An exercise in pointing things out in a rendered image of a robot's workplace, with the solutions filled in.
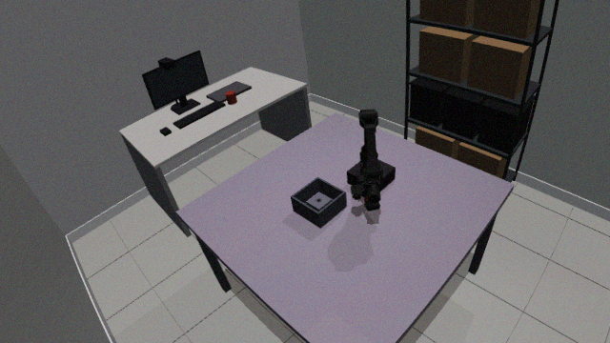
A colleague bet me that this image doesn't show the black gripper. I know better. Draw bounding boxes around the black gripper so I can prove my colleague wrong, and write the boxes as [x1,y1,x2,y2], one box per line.
[356,174,380,211]

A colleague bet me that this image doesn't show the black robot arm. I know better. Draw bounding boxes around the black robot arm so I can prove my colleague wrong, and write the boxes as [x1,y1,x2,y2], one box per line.
[351,109,383,204]

